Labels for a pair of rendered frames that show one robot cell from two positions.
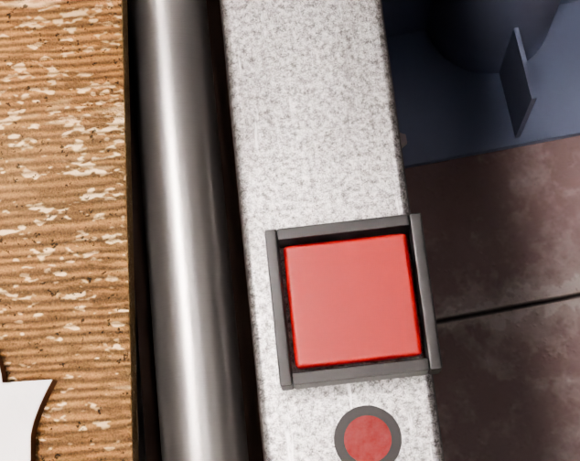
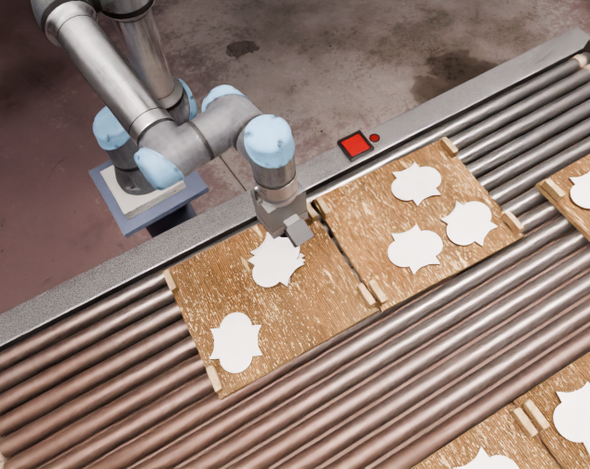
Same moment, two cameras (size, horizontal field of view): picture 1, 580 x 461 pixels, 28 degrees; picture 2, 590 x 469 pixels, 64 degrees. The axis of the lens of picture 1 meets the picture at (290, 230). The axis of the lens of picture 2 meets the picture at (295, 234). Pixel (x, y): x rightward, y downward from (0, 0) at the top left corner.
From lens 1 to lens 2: 1.06 m
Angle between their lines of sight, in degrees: 37
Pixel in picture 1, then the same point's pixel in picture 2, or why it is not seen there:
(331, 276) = (354, 148)
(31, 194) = (364, 191)
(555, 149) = not seen: hidden behind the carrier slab
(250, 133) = (334, 171)
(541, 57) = not seen: hidden behind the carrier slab
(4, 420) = (402, 175)
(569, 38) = not seen: hidden behind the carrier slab
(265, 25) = (314, 177)
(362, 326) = (358, 141)
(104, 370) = (386, 168)
